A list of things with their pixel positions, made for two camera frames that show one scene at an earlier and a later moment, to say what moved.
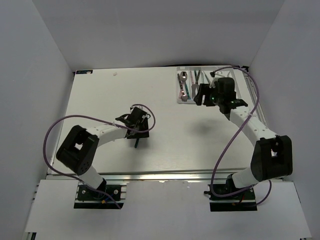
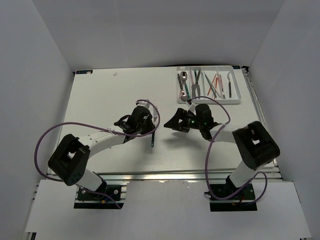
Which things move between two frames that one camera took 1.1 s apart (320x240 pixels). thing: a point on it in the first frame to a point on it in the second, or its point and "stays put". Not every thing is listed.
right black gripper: (204, 90) to (182, 114)
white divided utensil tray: (189, 78) stays put
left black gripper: (138, 135) stays put
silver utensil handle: (180, 80) stays put
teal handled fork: (136, 142) to (154, 119)
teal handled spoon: (183, 77) stays put
